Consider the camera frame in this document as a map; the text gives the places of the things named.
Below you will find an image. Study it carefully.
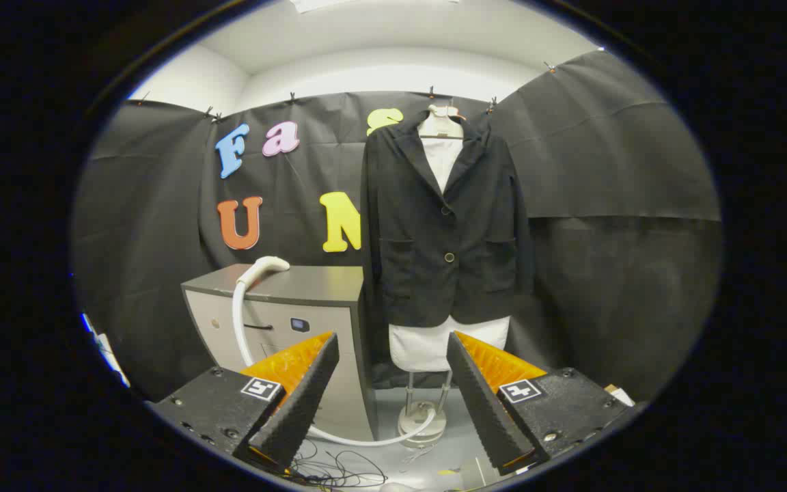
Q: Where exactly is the metal mannequin stand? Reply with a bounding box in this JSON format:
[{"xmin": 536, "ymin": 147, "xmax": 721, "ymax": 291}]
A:
[{"xmin": 397, "ymin": 370, "xmax": 454, "ymax": 449}]

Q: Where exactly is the white garment steamer with hose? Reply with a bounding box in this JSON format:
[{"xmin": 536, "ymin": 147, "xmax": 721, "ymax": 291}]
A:
[{"xmin": 232, "ymin": 256, "xmax": 439, "ymax": 448}]

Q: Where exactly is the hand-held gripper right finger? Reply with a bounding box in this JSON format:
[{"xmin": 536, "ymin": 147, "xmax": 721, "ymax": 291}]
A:
[{"xmin": 446, "ymin": 331, "xmax": 635, "ymax": 478}]

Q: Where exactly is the black blazer jacket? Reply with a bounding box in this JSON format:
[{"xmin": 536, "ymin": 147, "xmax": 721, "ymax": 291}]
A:
[{"xmin": 359, "ymin": 109, "xmax": 534, "ymax": 329}]

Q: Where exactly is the tangle of black cables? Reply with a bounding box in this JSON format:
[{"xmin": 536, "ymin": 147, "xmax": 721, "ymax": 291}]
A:
[{"xmin": 290, "ymin": 441, "xmax": 389, "ymax": 489}]

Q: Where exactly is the ceiling light panel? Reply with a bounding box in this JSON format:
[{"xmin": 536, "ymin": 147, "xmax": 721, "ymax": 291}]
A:
[{"xmin": 290, "ymin": 0, "xmax": 462, "ymax": 14}]

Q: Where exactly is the grey filing cabinet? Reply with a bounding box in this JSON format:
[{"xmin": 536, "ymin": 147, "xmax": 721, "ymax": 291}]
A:
[{"xmin": 181, "ymin": 264, "xmax": 379, "ymax": 441}]

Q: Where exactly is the black backdrop cloth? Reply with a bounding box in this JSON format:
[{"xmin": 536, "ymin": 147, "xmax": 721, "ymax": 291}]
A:
[{"xmin": 71, "ymin": 49, "xmax": 723, "ymax": 404}]

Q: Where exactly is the white mannequin torso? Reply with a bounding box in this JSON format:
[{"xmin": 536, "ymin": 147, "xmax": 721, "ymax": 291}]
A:
[{"xmin": 388, "ymin": 104, "xmax": 512, "ymax": 373}]

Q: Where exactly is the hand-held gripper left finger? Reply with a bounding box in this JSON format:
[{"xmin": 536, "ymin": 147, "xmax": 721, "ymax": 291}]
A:
[{"xmin": 150, "ymin": 331, "xmax": 340, "ymax": 472}]

